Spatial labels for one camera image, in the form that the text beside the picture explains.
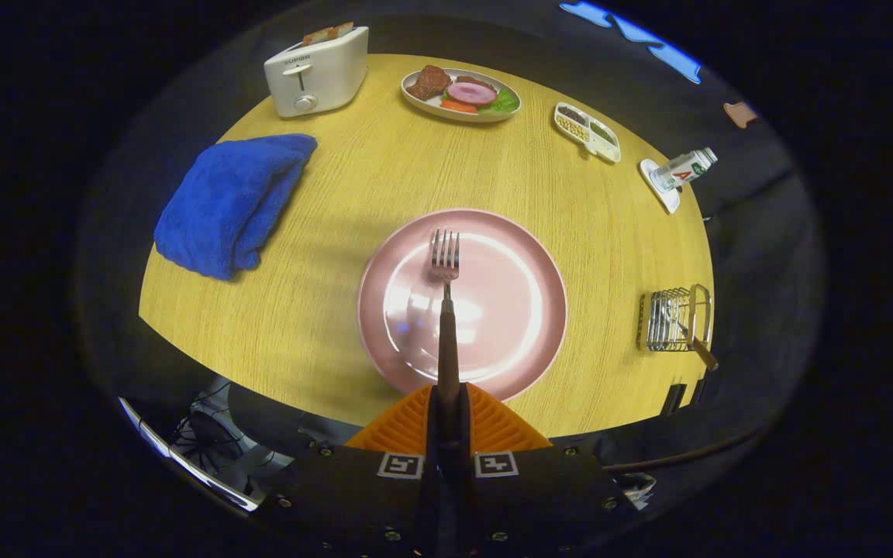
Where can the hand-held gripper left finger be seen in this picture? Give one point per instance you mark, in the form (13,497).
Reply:
(353,488)

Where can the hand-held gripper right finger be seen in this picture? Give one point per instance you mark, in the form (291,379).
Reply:
(547,488)

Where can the black table clamp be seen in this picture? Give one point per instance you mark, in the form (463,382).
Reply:
(674,398)
(698,391)

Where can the pink round plate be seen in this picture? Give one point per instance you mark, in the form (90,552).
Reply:
(508,310)

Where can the white square coaster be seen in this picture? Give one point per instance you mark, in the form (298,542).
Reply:
(667,200)

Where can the blue towel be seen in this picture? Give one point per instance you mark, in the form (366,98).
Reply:
(229,201)

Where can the white drink bottle green cap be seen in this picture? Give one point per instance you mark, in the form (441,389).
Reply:
(683,169)

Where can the white divided dish with beans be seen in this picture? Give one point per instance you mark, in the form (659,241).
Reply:
(587,132)

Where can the white plate with toy food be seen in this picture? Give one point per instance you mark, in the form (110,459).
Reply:
(462,93)

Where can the white toaster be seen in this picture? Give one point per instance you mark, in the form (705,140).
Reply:
(322,77)

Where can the brown toast slice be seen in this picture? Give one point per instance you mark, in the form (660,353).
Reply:
(315,36)
(340,30)

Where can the chrome metal rail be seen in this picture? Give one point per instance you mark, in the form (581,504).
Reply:
(183,465)

